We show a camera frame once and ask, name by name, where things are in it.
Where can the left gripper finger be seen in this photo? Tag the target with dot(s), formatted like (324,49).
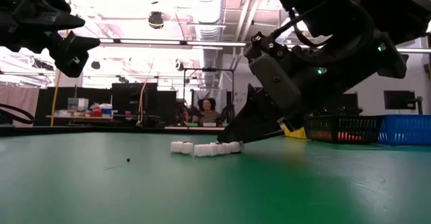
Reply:
(50,13)
(74,44)

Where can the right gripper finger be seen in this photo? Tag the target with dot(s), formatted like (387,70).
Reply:
(256,119)

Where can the small white ghost figure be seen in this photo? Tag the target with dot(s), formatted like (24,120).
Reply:
(176,147)
(187,148)
(203,150)
(232,147)

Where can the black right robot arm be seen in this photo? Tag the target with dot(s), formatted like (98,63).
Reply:
(397,8)

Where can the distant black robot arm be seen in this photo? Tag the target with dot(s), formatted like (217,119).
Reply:
(184,111)
(229,111)

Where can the white hanging sheet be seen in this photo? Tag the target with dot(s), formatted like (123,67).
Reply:
(240,103)

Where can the yellow plastic basket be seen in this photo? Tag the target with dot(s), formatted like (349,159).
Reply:
(296,133)

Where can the person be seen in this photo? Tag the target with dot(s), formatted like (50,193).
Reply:
(208,111)

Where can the light wooden table top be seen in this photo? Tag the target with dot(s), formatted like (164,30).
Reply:
(202,128)

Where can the clear plastic storage box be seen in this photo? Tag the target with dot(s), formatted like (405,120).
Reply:
(78,103)

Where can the pink hanging curtain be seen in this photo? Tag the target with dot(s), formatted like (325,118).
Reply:
(18,98)

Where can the black computer monitor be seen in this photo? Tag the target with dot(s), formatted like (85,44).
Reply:
(399,99)
(347,101)

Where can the small red container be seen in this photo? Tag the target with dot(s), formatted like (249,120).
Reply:
(96,111)

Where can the blue and white box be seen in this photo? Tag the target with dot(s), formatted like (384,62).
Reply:
(107,109)

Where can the distant wooden workbench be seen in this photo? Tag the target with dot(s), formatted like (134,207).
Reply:
(84,117)

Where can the long ceiling light bar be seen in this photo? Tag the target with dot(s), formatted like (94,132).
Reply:
(151,41)

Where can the black plastic basket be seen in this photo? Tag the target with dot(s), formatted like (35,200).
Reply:
(343,128)

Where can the blue plastic basket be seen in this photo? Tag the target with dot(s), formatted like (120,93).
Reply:
(405,130)

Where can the black metal stand frame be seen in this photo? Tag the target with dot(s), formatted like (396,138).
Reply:
(208,70)

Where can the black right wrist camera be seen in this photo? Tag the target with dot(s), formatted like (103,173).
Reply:
(320,5)

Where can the black partition wall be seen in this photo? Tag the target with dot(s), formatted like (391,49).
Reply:
(134,103)

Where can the black ceiling dome camera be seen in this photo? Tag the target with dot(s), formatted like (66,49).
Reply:
(156,19)

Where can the silver ventilation duct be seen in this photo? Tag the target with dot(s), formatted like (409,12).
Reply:
(208,22)

